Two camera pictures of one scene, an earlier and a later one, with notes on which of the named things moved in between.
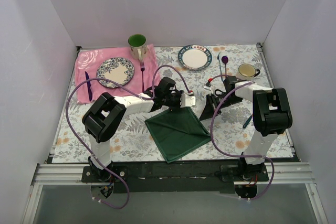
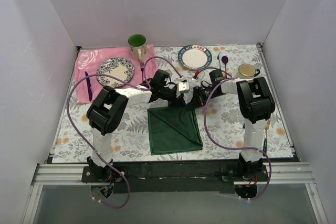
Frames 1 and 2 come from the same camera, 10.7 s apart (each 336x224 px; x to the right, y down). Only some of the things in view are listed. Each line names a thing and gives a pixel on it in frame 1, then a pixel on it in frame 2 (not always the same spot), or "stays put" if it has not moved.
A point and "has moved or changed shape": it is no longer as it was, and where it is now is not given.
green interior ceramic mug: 138,46 stays put
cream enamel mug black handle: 247,72 stays put
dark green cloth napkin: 176,131 has moved or changed shape
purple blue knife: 89,86 stays put
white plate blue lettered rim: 195,57 stays put
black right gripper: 213,102 -> 196,100
